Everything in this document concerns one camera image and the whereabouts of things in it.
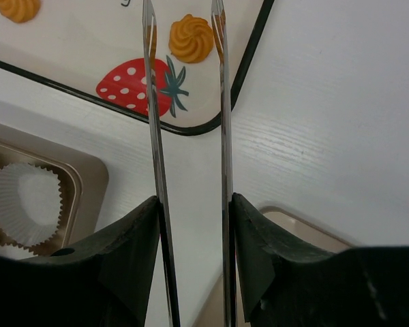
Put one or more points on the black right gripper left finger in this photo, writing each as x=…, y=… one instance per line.
x=102, y=280

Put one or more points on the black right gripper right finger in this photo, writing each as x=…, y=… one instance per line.
x=286, y=281

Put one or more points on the orange swirl cookie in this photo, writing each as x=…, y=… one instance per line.
x=20, y=11
x=191, y=39

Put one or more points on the silver metal tongs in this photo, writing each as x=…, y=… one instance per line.
x=149, y=29

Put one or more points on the gold square tin box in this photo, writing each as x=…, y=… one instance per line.
x=83, y=183

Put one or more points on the strawberry print tray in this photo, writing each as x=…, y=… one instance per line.
x=93, y=50

